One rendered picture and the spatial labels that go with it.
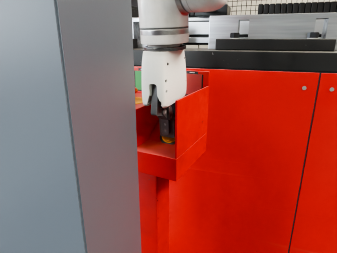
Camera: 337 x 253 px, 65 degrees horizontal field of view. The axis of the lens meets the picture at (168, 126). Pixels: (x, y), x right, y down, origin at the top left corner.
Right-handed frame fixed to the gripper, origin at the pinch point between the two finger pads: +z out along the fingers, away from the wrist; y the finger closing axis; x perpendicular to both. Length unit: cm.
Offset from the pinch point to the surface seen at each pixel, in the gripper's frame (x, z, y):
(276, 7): 8, -22, -81
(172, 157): 4.0, 2.9, 6.4
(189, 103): 4.9, -5.5, 0.5
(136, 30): -30.1, -16.0, -36.2
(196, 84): 2.2, -6.5, -9.5
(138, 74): -12.7, -7.8, -9.6
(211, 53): 0.0, -10.7, -26.0
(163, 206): -2.1, 20.2, 0.3
